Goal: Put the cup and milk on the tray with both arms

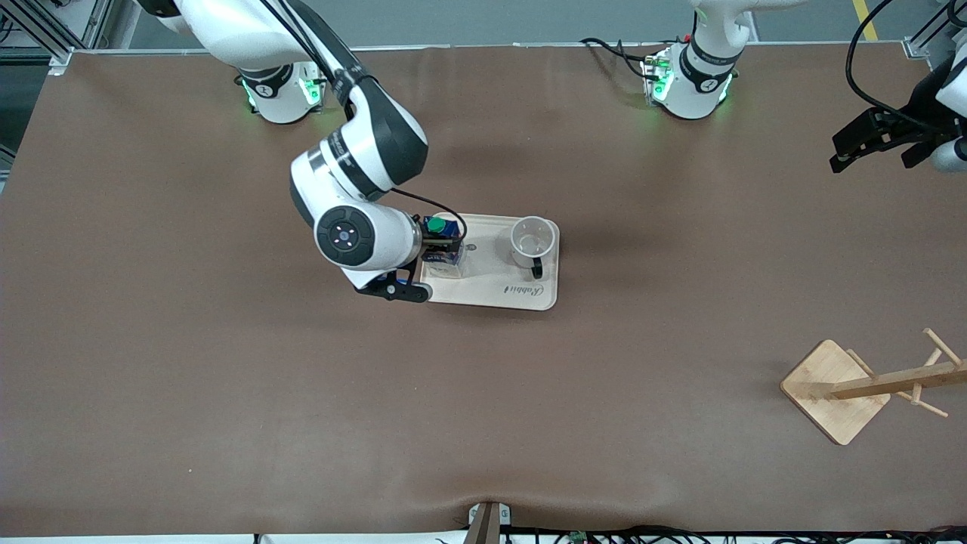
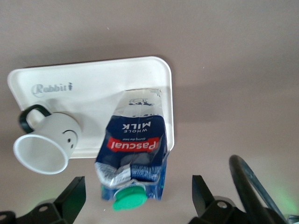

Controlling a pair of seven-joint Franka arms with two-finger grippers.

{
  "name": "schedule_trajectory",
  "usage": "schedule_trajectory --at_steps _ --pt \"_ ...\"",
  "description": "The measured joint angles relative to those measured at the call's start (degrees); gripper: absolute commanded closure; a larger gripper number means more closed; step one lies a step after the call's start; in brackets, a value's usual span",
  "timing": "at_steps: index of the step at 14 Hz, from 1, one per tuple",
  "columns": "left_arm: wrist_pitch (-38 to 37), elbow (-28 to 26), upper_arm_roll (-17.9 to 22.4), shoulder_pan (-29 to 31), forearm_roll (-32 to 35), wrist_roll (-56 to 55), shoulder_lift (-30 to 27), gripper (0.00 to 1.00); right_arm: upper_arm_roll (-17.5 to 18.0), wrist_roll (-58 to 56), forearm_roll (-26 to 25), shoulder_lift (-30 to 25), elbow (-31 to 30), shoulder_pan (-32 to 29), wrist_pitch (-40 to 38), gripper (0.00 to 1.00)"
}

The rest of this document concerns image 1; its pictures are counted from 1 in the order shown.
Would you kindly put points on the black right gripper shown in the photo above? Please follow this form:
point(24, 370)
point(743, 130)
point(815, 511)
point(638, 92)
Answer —
point(424, 240)

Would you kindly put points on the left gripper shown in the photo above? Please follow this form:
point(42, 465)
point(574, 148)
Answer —
point(909, 124)

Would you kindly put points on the blue milk carton green cap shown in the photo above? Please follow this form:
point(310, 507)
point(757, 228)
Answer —
point(442, 262)

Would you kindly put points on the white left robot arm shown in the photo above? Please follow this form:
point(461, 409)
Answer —
point(691, 91)

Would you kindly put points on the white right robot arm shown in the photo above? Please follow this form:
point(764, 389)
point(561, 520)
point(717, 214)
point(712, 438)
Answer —
point(363, 151)

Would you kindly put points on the cream rabbit print tray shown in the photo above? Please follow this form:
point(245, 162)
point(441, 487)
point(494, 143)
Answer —
point(491, 283)

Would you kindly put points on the wooden mug rack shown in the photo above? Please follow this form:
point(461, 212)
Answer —
point(823, 385)

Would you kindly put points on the aluminium frame profile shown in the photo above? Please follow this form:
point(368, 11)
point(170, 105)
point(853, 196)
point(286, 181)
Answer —
point(62, 60)
point(918, 47)

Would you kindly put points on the wooden camera post with bracket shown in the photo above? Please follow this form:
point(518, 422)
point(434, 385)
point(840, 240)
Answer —
point(487, 525)

